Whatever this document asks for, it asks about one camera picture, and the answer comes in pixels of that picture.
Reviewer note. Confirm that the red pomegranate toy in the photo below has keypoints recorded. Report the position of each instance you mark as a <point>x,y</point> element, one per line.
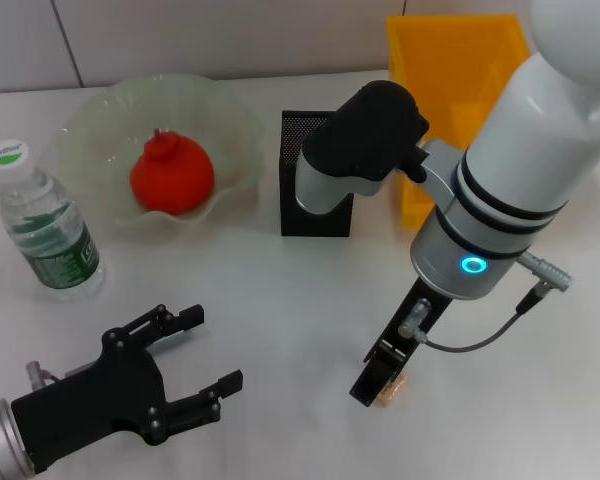
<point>175,180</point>

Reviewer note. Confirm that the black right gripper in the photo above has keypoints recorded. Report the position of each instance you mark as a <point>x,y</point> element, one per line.
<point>410,320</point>

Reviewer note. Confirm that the small beige eraser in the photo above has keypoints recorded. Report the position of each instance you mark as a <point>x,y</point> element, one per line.
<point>394,392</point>

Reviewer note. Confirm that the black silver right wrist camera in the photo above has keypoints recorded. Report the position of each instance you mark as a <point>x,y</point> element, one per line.
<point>360,145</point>

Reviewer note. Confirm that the clear green-label water bottle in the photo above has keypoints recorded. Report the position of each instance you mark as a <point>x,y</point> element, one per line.
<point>55,235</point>

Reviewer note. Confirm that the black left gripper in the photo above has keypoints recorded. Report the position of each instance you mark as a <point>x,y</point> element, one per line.
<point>95,395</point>

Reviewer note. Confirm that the green glass fruit plate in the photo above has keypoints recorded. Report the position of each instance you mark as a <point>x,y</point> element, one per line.
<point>95,130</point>

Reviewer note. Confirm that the yellow plastic bin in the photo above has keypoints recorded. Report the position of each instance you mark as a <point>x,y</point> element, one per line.
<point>430,60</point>

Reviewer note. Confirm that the black mesh pen holder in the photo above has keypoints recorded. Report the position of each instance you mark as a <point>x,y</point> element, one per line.
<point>305,220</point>

